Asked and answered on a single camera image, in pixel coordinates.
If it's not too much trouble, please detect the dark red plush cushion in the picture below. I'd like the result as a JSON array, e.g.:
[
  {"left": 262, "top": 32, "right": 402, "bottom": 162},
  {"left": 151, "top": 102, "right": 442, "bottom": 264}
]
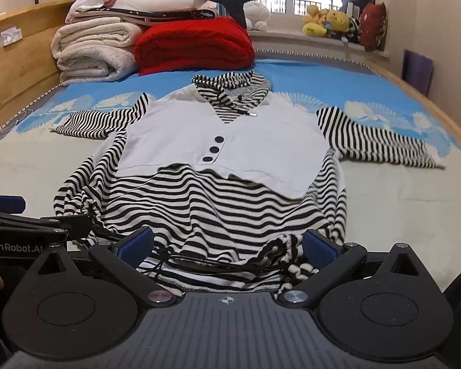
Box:
[{"left": 359, "top": 2, "right": 387, "bottom": 52}]

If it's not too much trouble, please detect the white plush toy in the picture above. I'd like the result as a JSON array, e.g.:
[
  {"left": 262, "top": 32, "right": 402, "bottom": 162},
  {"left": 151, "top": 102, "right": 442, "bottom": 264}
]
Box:
[{"left": 244, "top": 1, "right": 270, "bottom": 32}]

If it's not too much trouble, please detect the red folded blanket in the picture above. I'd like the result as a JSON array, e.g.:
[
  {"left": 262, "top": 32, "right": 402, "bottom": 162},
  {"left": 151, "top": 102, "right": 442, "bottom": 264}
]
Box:
[{"left": 134, "top": 17, "right": 255, "bottom": 76}]

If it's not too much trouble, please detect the stack of folded white clothes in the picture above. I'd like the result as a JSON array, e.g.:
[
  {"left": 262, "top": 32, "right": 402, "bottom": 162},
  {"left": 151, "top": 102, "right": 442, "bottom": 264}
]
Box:
[{"left": 65, "top": 0, "right": 219, "bottom": 24}]

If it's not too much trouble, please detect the wooden bed frame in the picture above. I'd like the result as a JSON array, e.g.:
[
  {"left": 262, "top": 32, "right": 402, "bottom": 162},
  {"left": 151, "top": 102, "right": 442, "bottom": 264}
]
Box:
[{"left": 0, "top": 0, "right": 73, "bottom": 127}]

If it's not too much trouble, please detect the tissue box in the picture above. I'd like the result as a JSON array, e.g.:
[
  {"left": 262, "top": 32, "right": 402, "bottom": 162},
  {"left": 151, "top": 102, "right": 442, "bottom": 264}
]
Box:
[{"left": 0, "top": 27, "right": 23, "bottom": 48}]

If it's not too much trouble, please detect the blue white bed sheet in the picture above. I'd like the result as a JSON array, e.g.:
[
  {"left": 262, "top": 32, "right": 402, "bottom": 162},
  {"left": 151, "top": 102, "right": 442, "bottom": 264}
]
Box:
[{"left": 0, "top": 52, "right": 461, "bottom": 288}]

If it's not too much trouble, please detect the purple fabric item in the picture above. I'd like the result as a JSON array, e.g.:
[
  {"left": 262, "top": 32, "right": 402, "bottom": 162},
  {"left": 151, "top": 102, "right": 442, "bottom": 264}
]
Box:
[{"left": 401, "top": 49, "right": 434, "bottom": 97}]

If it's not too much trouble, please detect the black white striped hoodie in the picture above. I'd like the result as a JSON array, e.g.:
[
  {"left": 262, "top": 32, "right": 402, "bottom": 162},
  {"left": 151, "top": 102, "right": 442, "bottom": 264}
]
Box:
[{"left": 54, "top": 71, "right": 441, "bottom": 295}]

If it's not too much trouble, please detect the yellow plush toy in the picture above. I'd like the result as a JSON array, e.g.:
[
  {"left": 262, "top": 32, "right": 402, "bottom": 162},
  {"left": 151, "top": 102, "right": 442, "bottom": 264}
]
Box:
[{"left": 302, "top": 5, "right": 351, "bottom": 38}]

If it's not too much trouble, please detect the cream folded blanket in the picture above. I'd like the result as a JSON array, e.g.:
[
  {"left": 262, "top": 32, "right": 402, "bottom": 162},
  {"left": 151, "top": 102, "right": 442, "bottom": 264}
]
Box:
[{"left": 50, "top": 17, "right": 143, "bottom": 86}]

